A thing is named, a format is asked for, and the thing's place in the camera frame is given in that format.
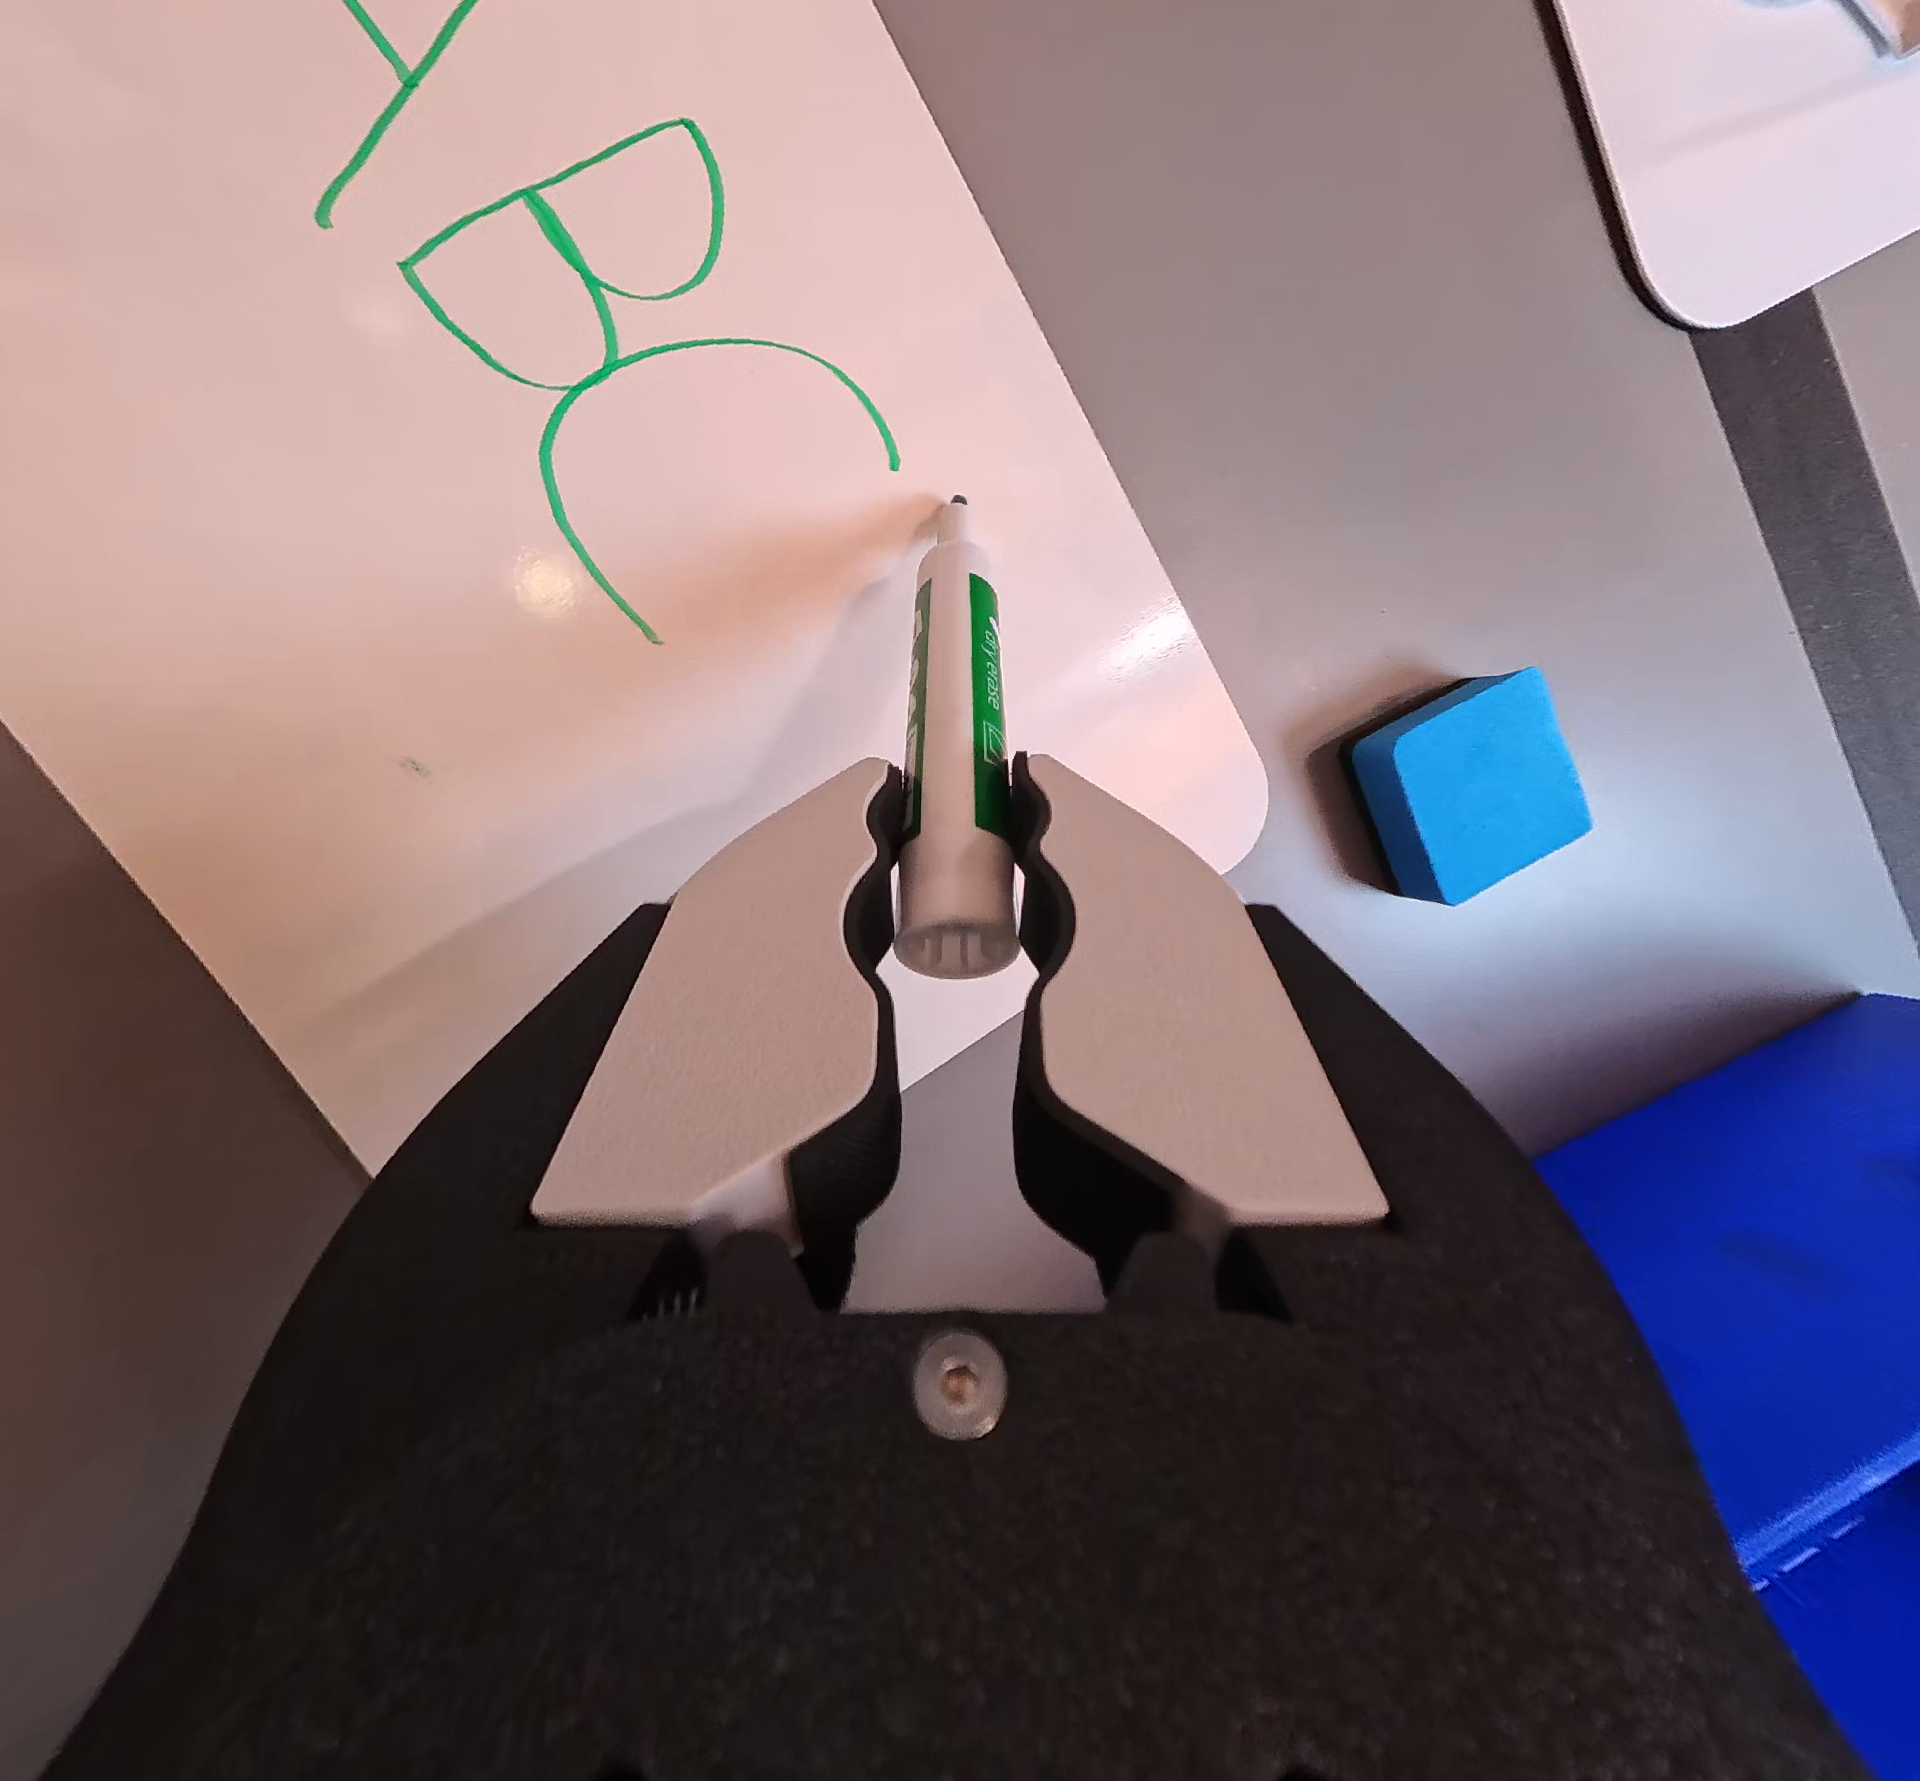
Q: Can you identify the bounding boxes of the small white whiteboard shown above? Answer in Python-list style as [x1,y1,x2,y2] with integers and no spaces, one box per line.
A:
[0,0,1269,1183]

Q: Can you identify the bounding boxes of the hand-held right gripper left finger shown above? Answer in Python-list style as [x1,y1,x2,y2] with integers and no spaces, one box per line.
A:
[530,755,904,1308]

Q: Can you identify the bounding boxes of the white metal document stand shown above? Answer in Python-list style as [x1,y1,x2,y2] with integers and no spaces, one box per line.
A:
[1507,0,1920,329]

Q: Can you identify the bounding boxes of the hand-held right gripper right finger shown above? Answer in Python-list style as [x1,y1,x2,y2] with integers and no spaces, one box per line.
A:
[1012,753,1393,1295]

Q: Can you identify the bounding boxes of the blue foam eraser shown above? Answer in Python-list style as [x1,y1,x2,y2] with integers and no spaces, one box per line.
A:
[1340,666,1597,909]

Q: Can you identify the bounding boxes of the green whiteboard marker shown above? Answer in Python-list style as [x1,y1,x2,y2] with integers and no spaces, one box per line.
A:
[894,495,1026,981]

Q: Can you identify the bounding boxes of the blue plastic bin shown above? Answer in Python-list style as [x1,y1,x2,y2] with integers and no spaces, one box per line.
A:
[1530,992,1920,1781]

